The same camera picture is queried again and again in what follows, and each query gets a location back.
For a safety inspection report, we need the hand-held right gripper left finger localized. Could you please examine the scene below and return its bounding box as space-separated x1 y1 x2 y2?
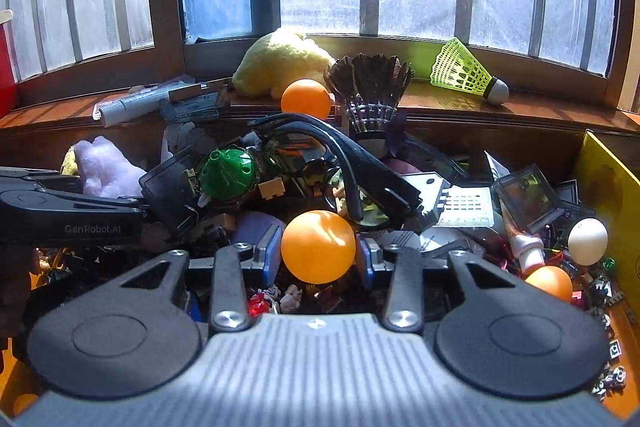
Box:
42 224 287 334

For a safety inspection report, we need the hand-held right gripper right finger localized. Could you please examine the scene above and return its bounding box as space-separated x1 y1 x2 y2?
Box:
356 234 596 334

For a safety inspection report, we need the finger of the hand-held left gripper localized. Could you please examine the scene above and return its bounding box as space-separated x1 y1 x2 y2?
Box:
0 167 84 194

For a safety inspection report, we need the orange ping pong ball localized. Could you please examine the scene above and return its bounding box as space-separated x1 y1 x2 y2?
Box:
281 79 332 120
281 210 357 284
525 266 573 303

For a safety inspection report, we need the dark clear plastic case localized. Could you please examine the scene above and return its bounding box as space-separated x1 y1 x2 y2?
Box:
139 147 201 233

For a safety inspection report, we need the yellow cardboard box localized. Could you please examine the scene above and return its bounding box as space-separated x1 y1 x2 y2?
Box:
572 130 640 308

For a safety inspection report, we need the wooden desktop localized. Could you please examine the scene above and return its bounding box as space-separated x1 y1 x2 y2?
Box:
0 257 640 413

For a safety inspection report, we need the purple plush toy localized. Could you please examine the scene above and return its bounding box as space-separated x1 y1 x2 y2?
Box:
75 136 146 200

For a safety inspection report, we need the green perforated plastic ball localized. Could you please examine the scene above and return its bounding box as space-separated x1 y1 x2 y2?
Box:
195 148 258 202

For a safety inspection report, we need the clear stencil ruler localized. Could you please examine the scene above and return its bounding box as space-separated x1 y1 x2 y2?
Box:
422 172 496 228

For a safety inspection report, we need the white marker pen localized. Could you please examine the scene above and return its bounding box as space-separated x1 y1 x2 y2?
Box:
94 77 196 128

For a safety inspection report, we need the red container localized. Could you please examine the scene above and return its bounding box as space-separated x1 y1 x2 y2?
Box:
0 9 21 118

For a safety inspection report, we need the white pink toy pin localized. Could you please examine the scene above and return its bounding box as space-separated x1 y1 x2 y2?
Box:
500 202 546 278

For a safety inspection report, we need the black feather shuttlecock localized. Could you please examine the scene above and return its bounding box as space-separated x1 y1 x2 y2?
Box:
324 53 414 142

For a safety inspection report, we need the yellow plush toy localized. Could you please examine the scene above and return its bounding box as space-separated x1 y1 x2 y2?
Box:
232 29 335 100

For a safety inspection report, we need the yellow-green plastic shuttlecock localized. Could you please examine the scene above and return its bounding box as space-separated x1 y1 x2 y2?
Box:
431 38 510 106

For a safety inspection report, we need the white ping pong ball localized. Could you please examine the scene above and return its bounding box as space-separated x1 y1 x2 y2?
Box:
568 218 609 266

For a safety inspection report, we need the wooden windowsill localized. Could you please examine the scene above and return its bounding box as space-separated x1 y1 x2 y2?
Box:
0 79 640 135

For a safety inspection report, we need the pile of dark toy bricks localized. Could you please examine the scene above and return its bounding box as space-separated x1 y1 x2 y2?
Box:
570 257 628 403

